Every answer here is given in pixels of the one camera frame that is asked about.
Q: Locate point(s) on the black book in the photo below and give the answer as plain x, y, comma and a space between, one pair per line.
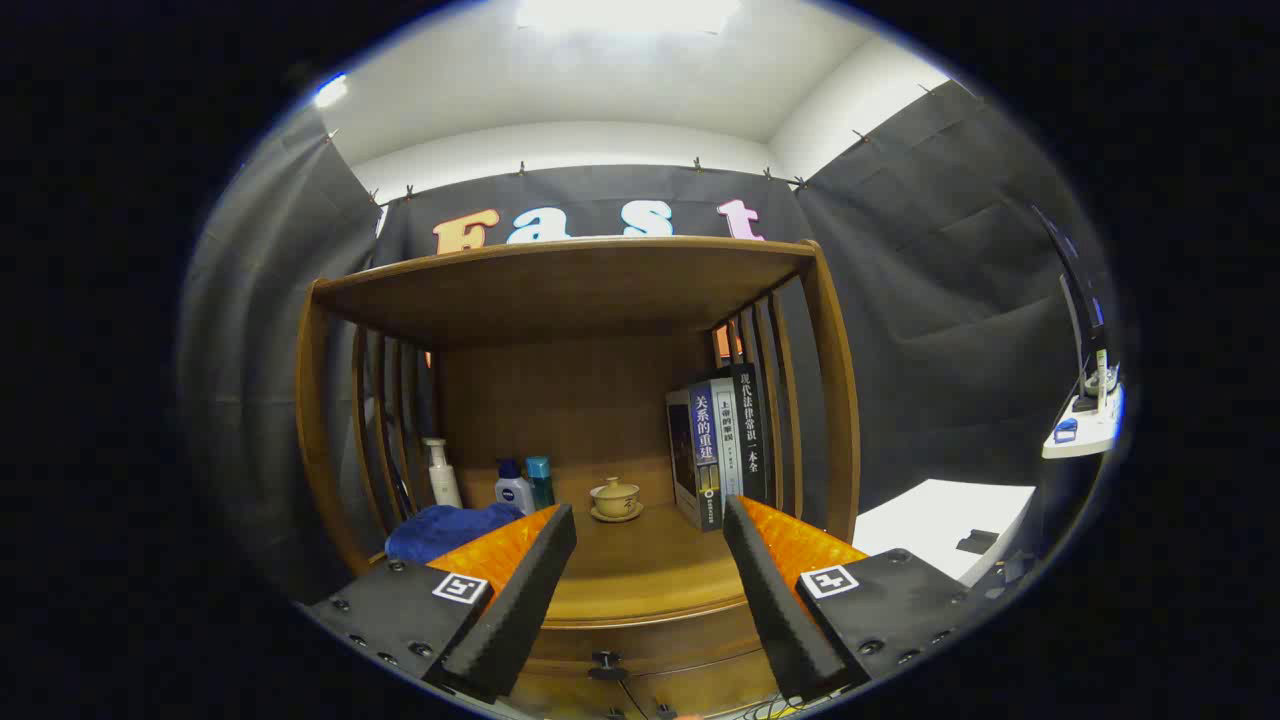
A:
751, 430

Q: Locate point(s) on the beige lidded teacup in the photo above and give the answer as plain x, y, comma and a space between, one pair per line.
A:
615, 497

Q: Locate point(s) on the blue towel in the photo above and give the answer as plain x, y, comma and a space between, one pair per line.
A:
440, 530

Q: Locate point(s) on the white pump bottle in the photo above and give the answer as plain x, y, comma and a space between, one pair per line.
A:
444, 485

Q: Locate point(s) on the teal bottle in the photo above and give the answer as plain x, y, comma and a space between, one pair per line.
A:
541, 485

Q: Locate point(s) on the computer monitor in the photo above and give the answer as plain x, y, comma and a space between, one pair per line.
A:
1085, 290

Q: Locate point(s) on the pale blue book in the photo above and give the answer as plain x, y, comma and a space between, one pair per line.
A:
730, 440

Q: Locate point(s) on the white bottle with blue cap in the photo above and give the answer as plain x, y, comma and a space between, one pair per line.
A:
513, 492

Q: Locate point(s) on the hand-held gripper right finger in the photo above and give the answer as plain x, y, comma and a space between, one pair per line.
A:
775, 600

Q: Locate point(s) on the dark blue and white book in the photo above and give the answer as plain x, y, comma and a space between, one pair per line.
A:
700, 450

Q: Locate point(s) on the small blue object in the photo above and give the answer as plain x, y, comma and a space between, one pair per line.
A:
1065, 429

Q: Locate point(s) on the white box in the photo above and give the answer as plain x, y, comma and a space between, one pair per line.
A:
930, 520

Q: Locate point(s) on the black backdrop cloth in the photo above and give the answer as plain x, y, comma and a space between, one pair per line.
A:
920, 300

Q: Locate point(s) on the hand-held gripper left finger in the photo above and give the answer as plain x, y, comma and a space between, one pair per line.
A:
520, 590

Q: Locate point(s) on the wooden cabinet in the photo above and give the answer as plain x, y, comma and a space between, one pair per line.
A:
560, 290

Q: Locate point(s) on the small black object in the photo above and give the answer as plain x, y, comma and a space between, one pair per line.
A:
978, 541

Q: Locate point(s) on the white side desk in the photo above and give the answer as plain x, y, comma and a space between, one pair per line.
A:
1085, 440

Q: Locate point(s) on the beige saucer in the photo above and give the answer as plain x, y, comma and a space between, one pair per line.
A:
616, 517

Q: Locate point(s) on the ceiling light panel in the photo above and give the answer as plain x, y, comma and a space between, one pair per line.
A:
625, 14

